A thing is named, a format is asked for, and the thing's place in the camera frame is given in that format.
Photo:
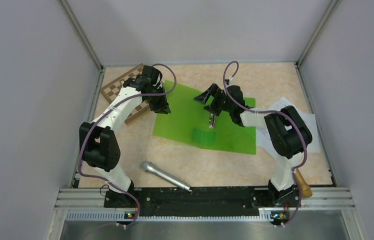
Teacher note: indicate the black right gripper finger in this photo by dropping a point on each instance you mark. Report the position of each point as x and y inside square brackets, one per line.
[209, 92]
[215, 107]

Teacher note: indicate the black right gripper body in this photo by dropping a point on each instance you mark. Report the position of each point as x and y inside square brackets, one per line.
[226, 106]

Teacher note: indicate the metal folder clip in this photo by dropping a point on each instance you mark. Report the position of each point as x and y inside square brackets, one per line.
[212, 119]

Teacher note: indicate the green plastic folder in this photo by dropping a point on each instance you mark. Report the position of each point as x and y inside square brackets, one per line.
[188, 123]

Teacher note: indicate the white paper files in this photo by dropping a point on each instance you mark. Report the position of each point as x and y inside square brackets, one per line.
[263, 138]

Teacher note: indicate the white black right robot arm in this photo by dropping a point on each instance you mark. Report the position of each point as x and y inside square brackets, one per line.
[287, 131]

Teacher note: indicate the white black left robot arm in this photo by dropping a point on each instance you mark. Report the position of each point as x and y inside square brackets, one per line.
[99, 152]

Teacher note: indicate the wooden chessboard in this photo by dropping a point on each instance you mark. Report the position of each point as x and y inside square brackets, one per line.
[111, 90]

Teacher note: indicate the silver microphone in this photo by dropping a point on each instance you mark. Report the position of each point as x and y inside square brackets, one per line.
[151, 168]

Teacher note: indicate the wooden rolling pin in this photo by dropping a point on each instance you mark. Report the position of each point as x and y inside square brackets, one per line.
[305, 187]

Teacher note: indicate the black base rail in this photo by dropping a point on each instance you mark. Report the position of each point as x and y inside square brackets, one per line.
[217, 201]

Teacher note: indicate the white slotted cable duct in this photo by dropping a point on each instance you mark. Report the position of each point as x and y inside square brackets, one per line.
[125, 216]

